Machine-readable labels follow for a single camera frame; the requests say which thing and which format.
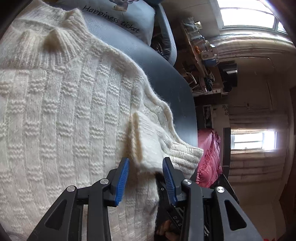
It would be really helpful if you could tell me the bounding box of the multicolour sofa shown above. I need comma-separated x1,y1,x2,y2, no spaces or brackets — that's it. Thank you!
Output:
143,0,178,66

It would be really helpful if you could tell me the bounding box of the pink quilted blanket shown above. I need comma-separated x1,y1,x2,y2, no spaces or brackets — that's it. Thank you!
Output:
196,129,222,188

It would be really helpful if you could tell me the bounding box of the cluttered wooden side table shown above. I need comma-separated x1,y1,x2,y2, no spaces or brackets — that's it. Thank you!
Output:
175,17,238,96

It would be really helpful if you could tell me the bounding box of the white knitted sweater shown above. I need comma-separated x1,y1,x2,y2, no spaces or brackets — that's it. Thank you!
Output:
1,1,203,240

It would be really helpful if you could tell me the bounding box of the grey deer print cushion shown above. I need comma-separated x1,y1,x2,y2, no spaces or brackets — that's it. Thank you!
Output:
57,0,155,45

